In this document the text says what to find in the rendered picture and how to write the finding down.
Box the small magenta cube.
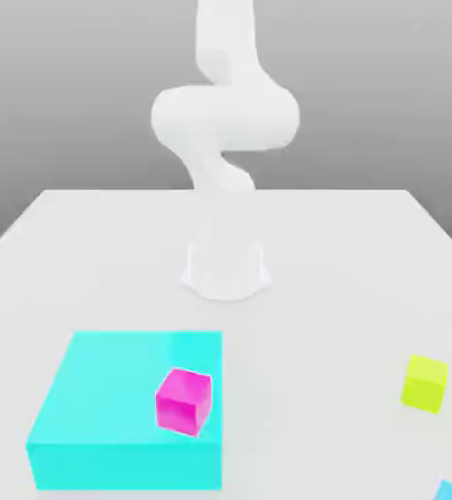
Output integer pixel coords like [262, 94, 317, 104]
[154, 366, 214, 438]

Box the large cyan box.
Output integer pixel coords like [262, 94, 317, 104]
[24, 330, 224, 492]

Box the small lime cube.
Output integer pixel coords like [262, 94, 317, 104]
[399, 354, 450, 415]

